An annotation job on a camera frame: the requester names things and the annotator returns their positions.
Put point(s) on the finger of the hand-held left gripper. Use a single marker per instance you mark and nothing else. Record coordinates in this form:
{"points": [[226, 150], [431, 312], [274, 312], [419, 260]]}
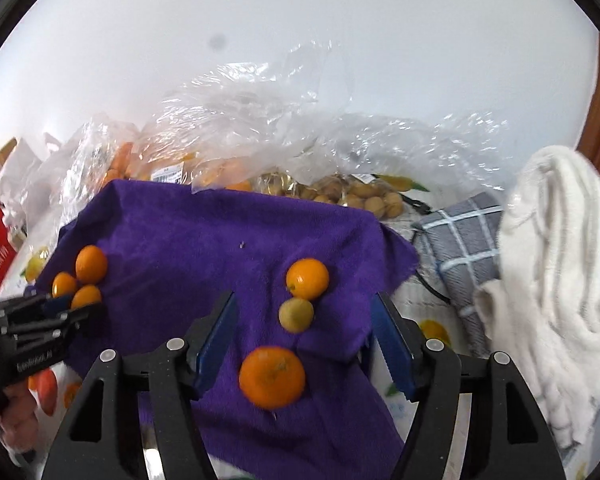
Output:
{"points": [[40, 307], [65, 332]]}

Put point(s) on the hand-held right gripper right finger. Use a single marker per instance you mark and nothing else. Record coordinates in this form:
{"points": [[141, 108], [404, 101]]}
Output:
{"points": [[392, 355]]}

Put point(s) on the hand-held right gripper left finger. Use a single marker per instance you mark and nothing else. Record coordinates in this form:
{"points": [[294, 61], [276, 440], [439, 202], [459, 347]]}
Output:
{"points": [[215, 350]]}

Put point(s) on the orange mandarin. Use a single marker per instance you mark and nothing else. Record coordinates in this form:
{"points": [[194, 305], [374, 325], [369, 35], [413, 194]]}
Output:
{"points": [[272, 377], [307, 277], [91, 263], [87, 295], [64, 285]]}

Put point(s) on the small yellow-green fruit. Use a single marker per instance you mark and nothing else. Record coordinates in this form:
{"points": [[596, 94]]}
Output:
{"points": [[296, 314]]}

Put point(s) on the purple towel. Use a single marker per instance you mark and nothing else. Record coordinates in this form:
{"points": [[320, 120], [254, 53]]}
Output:
{"points": [[205, 240]]}

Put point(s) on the person's left hand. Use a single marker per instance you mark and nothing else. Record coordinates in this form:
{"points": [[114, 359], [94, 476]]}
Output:
{"points": [[22, 410]]}

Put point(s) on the grey checked cloth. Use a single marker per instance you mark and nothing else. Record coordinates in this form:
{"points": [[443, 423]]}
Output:
{"points": [[460, 245]]}

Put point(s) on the translucent white plastic bag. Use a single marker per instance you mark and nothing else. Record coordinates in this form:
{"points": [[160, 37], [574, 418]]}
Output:
{"points": [[25, 175]]}

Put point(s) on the wooden chair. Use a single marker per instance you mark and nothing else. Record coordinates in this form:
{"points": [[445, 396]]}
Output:
{"points": [[5, 150]]}

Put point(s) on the clear plastic bag of longans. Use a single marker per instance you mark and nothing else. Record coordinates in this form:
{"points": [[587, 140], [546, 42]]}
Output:
{"points": [[360, 195]]}

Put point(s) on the clear plastic bag of carrots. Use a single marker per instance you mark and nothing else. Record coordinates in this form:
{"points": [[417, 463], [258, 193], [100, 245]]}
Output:
{"points": [[120, 160]]}

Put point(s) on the clear plastic bag of mandarins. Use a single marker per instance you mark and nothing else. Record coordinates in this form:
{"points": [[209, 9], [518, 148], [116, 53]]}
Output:
{"points": [[220, 165]]}

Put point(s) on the white striped towel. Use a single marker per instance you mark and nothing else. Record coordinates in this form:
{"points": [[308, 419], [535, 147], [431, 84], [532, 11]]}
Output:
{"points": [[555, 260]]}

